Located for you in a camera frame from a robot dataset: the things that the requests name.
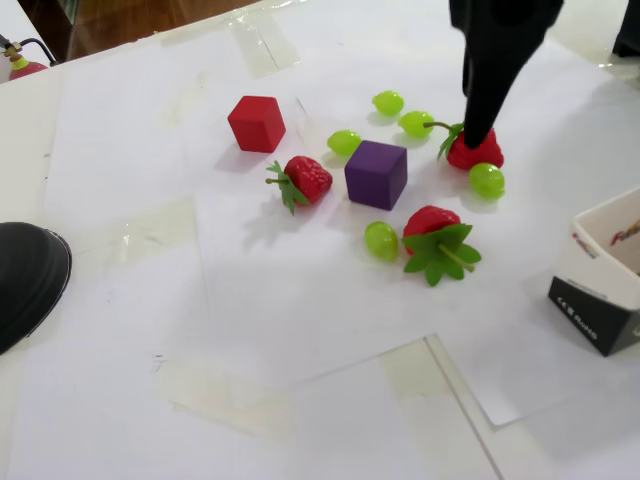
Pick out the white paper sheet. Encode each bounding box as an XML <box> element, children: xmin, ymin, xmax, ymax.
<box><xmin>296</xmin><ymin>22</ymin><xmax>640</xmax><ymax>427</ymax></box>

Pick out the white and black cardboard box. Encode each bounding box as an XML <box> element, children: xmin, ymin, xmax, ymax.
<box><xmin>547</xmin><ymin>185</ymin><xmax>640</xmax><ymax>358</ymax></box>

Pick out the small red strawberry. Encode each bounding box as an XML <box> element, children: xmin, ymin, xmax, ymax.
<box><xmin>265</xmin><ymin>155</ymin><xmax>334</xmax><ymax>216</ymax></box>

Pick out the black round dome object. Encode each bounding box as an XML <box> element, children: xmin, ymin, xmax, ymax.
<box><xmin>0</xmin><ymin>222</ymin><xmax>73</xmax><ymax>356</ymax></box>

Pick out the purple wooden cube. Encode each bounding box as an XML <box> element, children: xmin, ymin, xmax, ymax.
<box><xmin>344</xmin><ymin>140</ymin><xmax>409</xmax><ymax>211</ymax></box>

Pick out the clear tape strip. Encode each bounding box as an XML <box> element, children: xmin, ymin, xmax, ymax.
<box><xmin>74</xmin><ymin>196</ymin><xmax>201</xmax><ymax>269</ymax></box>

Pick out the green grape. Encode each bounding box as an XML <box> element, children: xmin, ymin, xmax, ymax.
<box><xmin>371</xmin><ymin>89</ymin><xmax>405</xmax><ymax>117</ymax></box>
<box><xmin>364</xmin><ymin>221</ymin><xmax>400</xmax><ymax>262</ymax></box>
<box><xmin>397</xmin><ymin>110</ymin><xmax>435</xmax><ymax>138</ymax></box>
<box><xmin>326</xmin><ymin>129</ymin><xmax>362</xmax><ymax>157</ymax></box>
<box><xmin>468</xmin><ymin>162</ymin><xmax>506</xmax><ymax>199</ymax></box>

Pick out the red strawberry with curved stem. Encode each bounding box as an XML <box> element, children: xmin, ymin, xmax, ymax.
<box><xmin>423</xmin><ymin>121</ymin><xmax>505</xmax><ymax>173</ymax></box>

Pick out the red wooden cube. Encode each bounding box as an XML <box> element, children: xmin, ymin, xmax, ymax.
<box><xmin>227</xmin><ymin>95</ymin><xmax>287</xmax><ymax>153</ymax></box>

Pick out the large red strawberry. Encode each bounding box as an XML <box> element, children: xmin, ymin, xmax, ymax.
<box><xmin>401</xmin><ymin>205</ymin><xmax>483</xmax><ymax>288</ymax></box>

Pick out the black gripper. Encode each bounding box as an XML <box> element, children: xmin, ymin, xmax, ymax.
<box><xmin>449</xmin><ymin>0</ymin><xmax>564</xmax><ymax>149</ymax></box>

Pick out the red fire extinguisher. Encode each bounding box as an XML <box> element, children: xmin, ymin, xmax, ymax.
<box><xmin>0</xmin><ymin>33</ymin><xmax>60</xmax><ymax>84</ymax></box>

